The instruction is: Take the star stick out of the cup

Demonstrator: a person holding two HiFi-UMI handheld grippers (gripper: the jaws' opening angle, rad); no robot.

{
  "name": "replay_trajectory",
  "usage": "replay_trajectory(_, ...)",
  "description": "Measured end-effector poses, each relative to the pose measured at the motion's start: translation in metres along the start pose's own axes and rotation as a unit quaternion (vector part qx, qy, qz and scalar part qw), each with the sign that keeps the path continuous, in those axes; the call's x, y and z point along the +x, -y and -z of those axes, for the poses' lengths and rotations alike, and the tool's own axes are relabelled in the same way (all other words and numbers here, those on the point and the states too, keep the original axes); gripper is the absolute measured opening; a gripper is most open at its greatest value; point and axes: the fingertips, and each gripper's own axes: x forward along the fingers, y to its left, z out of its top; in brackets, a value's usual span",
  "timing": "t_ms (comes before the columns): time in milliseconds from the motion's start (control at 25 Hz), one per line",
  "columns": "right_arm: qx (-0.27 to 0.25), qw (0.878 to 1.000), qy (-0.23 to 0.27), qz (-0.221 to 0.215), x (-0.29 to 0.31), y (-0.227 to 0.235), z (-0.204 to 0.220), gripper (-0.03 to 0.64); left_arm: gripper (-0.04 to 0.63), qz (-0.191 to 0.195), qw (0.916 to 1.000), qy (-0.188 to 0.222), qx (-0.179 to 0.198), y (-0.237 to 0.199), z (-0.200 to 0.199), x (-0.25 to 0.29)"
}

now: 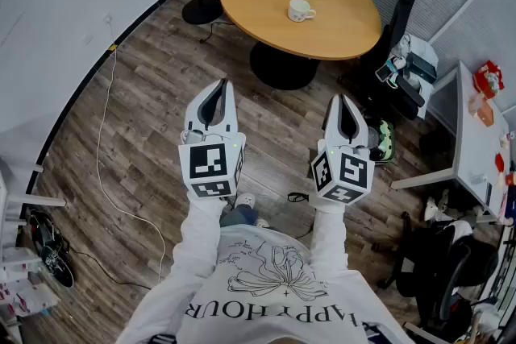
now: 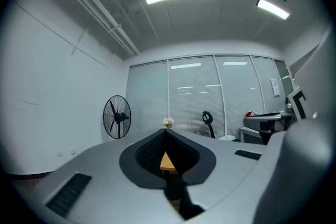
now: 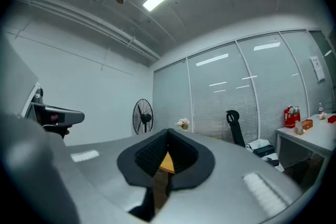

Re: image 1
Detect white floor cable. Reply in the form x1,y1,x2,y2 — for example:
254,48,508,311
95,46,167,283

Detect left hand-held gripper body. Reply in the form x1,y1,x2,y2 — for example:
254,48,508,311
178,127,247,201

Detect black swivel chair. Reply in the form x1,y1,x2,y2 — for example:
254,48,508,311
377,211,501,331

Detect green and black helmet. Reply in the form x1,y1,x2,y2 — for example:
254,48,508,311
364,117,397,164

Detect black high-back office chair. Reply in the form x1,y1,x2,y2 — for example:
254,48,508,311
337,0,427,122

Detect red gift box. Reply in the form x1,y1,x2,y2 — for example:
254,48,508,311
472,60,506,100

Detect black sneaker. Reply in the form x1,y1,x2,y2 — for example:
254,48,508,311
27,209,76,289

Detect black fan power cable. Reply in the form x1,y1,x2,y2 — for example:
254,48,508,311
198,20,235,44

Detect person's legs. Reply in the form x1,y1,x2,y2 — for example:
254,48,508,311
219,192,270,230

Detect white shelf rack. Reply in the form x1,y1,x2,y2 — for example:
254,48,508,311
0,160,68,344

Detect orange box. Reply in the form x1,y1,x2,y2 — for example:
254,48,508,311
468,96,495,128

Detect round wooden table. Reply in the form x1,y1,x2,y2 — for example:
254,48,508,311
218,0,383,91

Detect person's left forearm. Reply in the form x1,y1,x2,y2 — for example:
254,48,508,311
172,191,229,275

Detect white desk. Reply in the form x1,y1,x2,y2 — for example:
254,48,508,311
389,60,511,225

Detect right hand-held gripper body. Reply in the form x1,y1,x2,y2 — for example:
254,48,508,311
310,139,377,207

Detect person's white printed sweatshirt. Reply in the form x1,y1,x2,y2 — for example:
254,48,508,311
116,223,412,344

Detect person's right forearm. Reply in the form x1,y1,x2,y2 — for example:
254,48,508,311
308,201,350,275

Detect white mug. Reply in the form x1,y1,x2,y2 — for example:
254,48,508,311
287,0,318,23

